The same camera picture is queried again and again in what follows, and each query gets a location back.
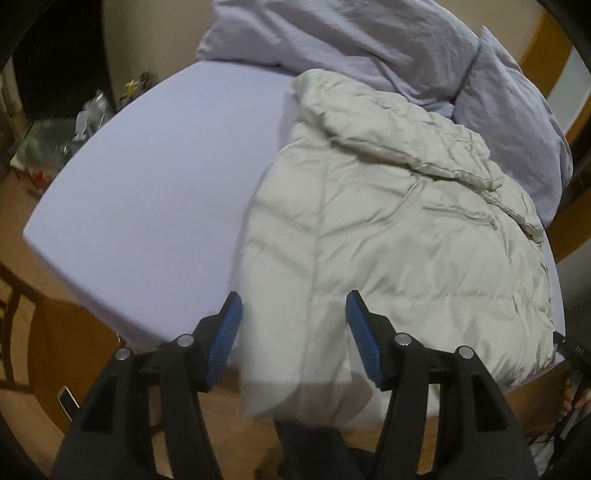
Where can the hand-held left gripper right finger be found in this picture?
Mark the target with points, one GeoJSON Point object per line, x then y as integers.
{"type": "Point", "coordinates": [364, 341]}

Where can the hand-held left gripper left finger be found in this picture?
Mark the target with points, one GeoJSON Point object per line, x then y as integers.
{"type": "Point", "coordinates": [224, 341]}

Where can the cream puffer jacket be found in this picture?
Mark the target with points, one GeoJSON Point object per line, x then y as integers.
{"type": "Point", "coordinates": [392, 230]}

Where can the person's bare foot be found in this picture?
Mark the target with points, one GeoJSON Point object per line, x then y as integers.
{"type": "Point", "coordinates": [575, 401]}

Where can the white phone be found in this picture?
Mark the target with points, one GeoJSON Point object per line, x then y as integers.
{"type": "Point", "coordinates": [69, 402]}

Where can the dark wooden chair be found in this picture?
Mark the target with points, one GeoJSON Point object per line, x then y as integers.
{"type": "Point", "coordinates": [16, 318]}

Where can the lavender pillow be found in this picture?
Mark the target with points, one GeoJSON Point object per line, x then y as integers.
{"type": "Point", "coordinates": [517, 115]}

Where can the clear plastic bottles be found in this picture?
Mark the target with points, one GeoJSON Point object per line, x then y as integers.
{"type": "Point", "coordinates": [92, 115]}

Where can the wooden headboard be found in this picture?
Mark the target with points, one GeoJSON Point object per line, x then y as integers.
{"type": "Point", "coordinates": [549, 50]}

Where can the lavender duvet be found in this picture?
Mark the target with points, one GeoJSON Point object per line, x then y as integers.
{"type": "Point", "coordinates": [323, 37]}

